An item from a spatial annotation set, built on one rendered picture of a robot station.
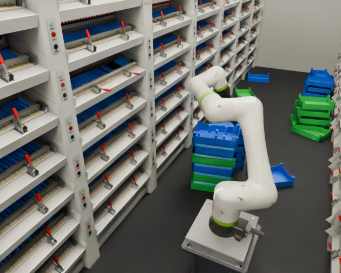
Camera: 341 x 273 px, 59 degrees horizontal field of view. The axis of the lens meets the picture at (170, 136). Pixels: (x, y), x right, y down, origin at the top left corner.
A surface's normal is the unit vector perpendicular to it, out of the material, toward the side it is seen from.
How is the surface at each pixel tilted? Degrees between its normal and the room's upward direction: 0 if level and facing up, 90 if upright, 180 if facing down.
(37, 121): 19
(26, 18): 109
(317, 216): 0
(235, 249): 5
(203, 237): 5
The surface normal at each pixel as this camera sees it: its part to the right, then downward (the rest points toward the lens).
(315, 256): 0.00, -0.87
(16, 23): 0.85, 0.48
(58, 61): 0.90, 0.22
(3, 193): 0.29, -0.76
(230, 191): 0.02, -0.71
